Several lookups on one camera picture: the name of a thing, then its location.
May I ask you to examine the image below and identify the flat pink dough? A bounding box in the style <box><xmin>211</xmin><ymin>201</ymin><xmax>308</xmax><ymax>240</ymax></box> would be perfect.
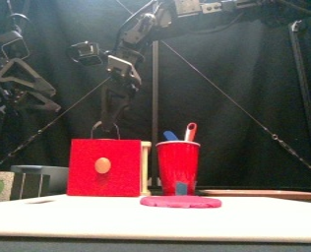
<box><xmin>138</xmin><ymin>195</ymin><xmax>222</xmax><ymax>210</ymax></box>

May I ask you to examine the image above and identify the dark striped block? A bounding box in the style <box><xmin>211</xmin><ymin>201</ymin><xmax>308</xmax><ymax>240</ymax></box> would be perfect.
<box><xmin>11</xmin><ymin>171</ymin><xmax>51</xmax><ymax>201</ymax></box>

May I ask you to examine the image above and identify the orange plastic utensil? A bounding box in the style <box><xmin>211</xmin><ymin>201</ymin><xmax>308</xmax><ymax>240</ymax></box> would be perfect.
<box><xmin>183</xmin><ymin>122</ymin><xmax>198</xmax><ymax>143</ymax></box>

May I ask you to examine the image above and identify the round metal dough cutter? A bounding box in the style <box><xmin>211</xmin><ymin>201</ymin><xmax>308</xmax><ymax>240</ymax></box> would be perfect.
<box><xmin>90</xmin><ymin>121</ymin><xmax>120</xmax><ymax>141</ymax></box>

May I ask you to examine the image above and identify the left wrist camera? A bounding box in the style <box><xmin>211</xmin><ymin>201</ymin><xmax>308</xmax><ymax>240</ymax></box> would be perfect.
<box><xmin>0</xmin><ymin>30</ymin><xmax>32</xmax><ymax>61</ymax></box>

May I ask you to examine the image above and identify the white cutting board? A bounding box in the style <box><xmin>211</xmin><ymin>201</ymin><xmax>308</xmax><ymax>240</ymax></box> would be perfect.
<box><xmin>0</xmin><ymin>194</ymin><xmax>311</xmax><ymax>244</ymax></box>

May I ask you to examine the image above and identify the light blue toy bowl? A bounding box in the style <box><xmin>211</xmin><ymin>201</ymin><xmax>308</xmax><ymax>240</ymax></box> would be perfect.
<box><xmin>11</xmin><ymin>164</ymin><xmax>70</xmax><ymax>195</ymax></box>

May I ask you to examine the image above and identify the small rectangular toy block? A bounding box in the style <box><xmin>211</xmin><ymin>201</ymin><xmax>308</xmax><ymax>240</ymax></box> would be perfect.
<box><xmin>0</xmin><ymin>170</ymin><xmax>16</xmax><ymax>204</ymax></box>

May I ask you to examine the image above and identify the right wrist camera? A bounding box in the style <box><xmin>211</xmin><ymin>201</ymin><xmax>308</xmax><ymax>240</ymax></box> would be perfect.
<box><xmin>66</xmin><ymin>40</ymin><xmax>106</xmax><ymax>67</ymax></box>

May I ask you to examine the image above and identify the black frame post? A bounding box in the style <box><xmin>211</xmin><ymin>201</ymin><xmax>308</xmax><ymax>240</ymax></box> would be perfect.
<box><xmin>288</xmin><ymin>19</ymin><xmax>311</xmax><ymax>168</ymax></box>
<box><xmin>150</xmin><ymin>40</ymin><xmax>161</xmax><ymax>188</ymax></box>

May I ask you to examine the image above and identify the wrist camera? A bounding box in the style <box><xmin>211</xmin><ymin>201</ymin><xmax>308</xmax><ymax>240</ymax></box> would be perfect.
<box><xmin>0</xmin><ymin>30</ymin><xmax>32</xmax><ymax>61</ymax></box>
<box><xmin>66</xmin><ymin>40</ymin><xmax>106</xmax><ymax>67</ymax></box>

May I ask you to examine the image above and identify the wooden drawer with red front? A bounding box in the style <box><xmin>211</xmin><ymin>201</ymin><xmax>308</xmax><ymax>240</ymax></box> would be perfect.
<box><xmin>66</xmin><ymin>138</ymin><xmax>142</xmax><ymax>198</ymax></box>

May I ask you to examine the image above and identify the blue plastic utensil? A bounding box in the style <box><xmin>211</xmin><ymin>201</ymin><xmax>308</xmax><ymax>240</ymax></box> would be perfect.
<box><xmin>162</xmin><ymin>130</ymin><xmax>181</xmax><ymax>142</ymax></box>

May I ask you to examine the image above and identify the red plastic cup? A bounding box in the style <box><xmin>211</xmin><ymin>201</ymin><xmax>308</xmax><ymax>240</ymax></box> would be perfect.
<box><xmin>155</xmin><ymin>140</ymin><xmax>201</xmax><ymax>197</ymax></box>

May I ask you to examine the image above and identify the wooden tray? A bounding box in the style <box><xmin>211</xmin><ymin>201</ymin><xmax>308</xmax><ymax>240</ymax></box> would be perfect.
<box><xmin>195</xmin><ymin>188</ymin><xmax>311</xmax><ymax>202</ymax></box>

